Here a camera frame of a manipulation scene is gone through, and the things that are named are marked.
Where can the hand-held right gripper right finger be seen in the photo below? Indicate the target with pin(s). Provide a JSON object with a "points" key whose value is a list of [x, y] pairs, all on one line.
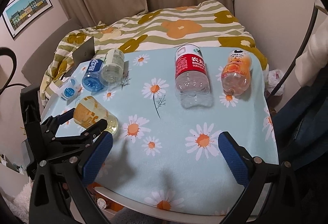
{"points": [[233, 160]]}

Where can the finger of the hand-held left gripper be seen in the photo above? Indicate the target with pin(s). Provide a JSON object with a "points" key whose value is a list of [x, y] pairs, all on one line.
{"points": [[94, 130], [63, 117]]}

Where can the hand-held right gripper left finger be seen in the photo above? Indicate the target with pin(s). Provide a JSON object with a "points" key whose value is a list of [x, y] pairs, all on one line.
{"points": [[98, 160]]}

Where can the yellow label plastic bottle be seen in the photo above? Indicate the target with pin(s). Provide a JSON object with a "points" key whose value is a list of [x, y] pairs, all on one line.
{"points": [[88, 111]]}

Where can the small white bottle blue label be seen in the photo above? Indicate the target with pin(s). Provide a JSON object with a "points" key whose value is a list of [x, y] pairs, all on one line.
{"points": [[68, 90]]}

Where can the blue label plastic bottle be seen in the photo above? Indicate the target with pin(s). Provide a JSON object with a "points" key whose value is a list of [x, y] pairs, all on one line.
{"points": [[91, 80]]}

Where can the white green label clear bottle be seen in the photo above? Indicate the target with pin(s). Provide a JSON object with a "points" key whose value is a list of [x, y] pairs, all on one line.
{"points": [[112, 70]]}

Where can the light blue daisy tablecloth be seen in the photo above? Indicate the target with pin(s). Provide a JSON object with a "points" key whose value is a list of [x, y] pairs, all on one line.
{"points": [[166, 137]]}

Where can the grey laptop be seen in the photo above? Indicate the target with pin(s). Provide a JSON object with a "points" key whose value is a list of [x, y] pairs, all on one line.
{"points": [[85, 49]]}

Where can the dark blue cloth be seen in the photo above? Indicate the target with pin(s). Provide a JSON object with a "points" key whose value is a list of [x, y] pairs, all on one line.
{"points": [[302, 124]]}

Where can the white fluffy rug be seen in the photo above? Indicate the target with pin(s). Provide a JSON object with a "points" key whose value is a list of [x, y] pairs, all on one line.
{"points": [[21, 195]]}

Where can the orange label plastic bottle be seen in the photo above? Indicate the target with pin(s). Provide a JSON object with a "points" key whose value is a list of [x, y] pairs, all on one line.
{"points": [[234, 72]]}

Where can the white plastic bag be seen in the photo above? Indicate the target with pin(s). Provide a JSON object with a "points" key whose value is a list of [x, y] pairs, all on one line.
{"points": [[275, 80]]}

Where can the red label water bottle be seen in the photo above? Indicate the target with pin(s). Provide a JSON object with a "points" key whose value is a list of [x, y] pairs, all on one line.
{"points": [[191, 65]]}

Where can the white cloth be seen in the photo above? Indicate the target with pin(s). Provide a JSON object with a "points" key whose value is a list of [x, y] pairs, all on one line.
{"points": [[315, 60]]}

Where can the flowered striped blanket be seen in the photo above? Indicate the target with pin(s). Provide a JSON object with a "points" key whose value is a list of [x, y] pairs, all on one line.
{"points": [[179, 26]]}

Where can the black metal tube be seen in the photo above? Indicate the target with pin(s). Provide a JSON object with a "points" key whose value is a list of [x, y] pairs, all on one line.
{"points": [[307, 34]]}

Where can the framed wall picture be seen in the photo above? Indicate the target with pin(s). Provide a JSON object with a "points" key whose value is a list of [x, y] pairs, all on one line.
{"points": [[25, 11]]}

